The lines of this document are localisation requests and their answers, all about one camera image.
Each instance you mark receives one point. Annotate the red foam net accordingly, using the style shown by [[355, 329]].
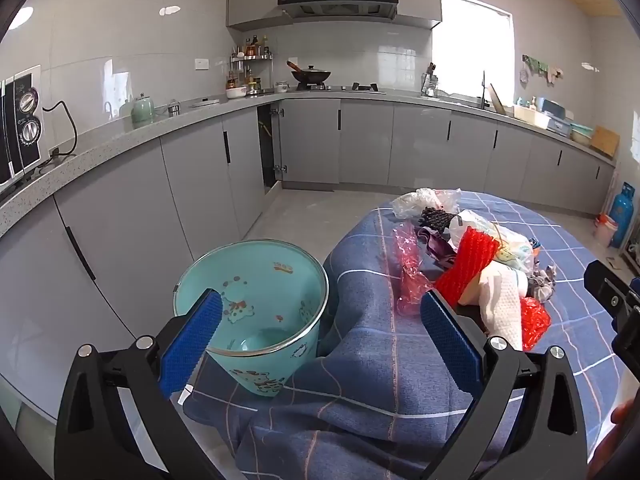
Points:
[[467, 260]]

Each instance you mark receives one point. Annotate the white plastic bag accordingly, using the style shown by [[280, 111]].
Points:
[[470, 225]]

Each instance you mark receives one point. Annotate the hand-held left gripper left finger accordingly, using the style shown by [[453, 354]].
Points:
[[192, 345]]

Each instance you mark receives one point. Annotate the clear plastic bag red print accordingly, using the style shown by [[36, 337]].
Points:
[[415, 202]]

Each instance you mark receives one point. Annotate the white plastic tub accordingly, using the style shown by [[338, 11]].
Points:
[[531, 116]]

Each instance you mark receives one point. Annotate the hanging kitchen cloths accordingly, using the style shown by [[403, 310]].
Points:
[[540, 66]]

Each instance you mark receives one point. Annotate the grey kitchen counter cabinets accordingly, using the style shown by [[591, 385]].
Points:
[[150, 175]]

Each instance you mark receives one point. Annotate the grey crumpled wrapper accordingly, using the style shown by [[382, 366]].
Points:
[[544, 282]]

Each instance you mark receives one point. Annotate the metal spice rack with bottles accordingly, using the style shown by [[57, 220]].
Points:
[[250, 60]]

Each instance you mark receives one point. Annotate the white paper on wall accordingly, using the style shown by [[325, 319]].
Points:
[[636, 132]]

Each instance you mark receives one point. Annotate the leaning cutting board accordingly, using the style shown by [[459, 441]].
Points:
[[498, 100]]

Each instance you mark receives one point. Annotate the white wall socket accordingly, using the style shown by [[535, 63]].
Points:
[[202, 63]]

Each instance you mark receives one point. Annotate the blue gas cylinder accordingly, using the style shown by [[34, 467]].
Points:
[[622, 215]]

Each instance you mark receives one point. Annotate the clear bag with teal contents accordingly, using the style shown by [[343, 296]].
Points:
[[515, 255]]

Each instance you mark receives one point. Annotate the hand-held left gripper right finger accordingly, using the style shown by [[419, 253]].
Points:
[[450, 345]]

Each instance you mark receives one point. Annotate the pink transparent plastic wrapper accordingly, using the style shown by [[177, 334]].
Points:
[[412, 270]]

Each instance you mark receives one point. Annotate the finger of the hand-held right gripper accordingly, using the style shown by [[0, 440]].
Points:
[[602, 285]]

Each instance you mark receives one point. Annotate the teal kettle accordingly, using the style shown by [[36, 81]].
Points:
[[144, 110]]

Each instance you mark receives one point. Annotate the black range hood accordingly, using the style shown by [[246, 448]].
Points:
[[337, 2]]

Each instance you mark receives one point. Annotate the brown wooden board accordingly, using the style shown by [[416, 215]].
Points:
[[605, 141]]

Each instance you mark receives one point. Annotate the black faucet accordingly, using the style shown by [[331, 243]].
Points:
[[483, 92]]

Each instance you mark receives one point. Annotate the white bowl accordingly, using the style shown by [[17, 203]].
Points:
[[236, 93]]

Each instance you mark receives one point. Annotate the white microwave oven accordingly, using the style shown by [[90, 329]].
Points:
[[22, 125]]

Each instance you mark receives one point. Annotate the white pink bucket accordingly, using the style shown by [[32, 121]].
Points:
[[605, 230]]

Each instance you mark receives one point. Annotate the kitchen window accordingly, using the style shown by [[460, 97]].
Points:
[[472, 50]]

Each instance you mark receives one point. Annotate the black foam net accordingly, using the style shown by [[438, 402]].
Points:
[[436, 219]]

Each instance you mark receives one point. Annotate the blue storage box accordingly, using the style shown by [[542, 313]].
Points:
[[557, 112]]

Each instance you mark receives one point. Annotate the teal cartoon print trash bin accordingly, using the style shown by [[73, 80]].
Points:
[[260, 280]]

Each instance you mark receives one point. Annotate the metal utensil holder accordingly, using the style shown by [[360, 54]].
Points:
[[430, 85]]

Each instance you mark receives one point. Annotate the black gas stove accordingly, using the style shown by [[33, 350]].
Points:
[[350, 88]]

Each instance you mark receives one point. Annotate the black wok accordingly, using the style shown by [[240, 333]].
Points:
[[311, 76]]

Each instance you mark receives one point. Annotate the person's right hand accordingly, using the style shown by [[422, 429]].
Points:
[[627, 410]]

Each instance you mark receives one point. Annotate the white paper towel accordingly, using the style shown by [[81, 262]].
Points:
[[502, 305]]

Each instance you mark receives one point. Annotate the small metal cup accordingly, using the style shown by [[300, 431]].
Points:
[[173, 109]]

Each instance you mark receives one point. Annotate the red shiny wrapper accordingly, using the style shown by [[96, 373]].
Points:
[[535, 322]]

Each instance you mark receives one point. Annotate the blue plaid tablecloth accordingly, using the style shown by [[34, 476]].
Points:
[[375, 360]]

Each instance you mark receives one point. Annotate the orange blue snack bag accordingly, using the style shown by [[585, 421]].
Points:
[[535, 245]]

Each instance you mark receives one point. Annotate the metal shelf rack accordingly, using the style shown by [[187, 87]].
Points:
[[632, 255]]

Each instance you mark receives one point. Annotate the purple wrapper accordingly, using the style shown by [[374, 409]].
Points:
[[437, 250]]

